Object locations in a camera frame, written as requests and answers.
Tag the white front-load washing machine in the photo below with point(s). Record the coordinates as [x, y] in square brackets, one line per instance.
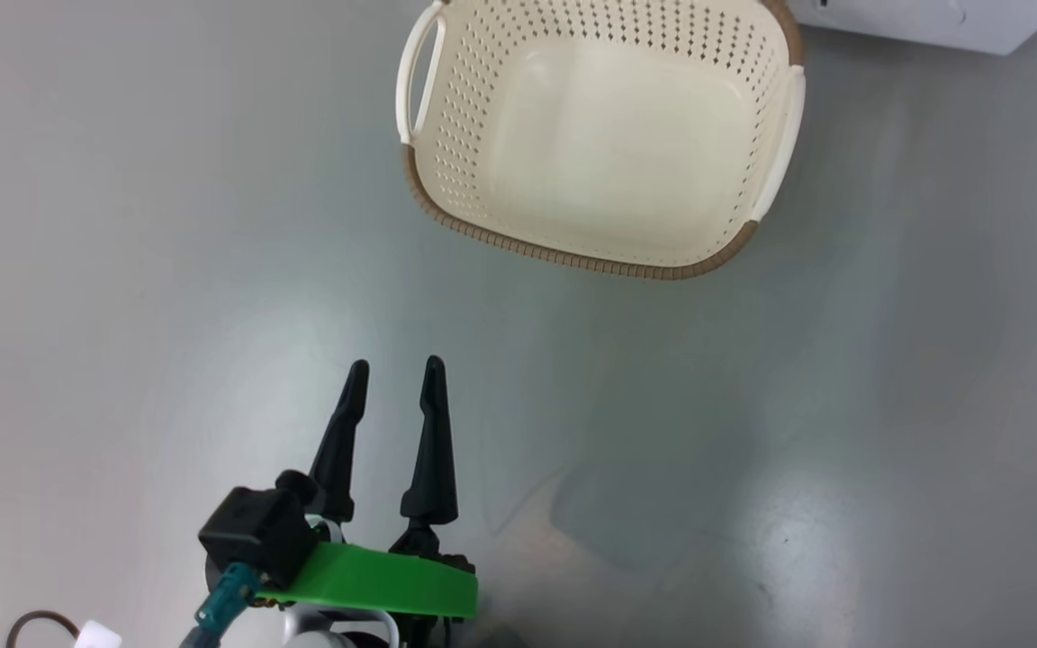
[933, 27]

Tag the small white plug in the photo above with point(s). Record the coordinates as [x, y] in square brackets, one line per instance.
[98, 636]

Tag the cream laundry basket brown rim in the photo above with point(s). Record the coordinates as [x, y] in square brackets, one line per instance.
[617, 135]

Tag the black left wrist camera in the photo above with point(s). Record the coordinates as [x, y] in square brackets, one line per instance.
[257, 531]

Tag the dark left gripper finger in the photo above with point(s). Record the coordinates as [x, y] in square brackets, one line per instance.
[338, 450]
[434, 450]

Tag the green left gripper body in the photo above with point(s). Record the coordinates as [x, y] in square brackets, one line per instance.
[374, 580]

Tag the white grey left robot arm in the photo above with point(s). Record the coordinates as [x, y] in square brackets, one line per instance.
[329, 633]

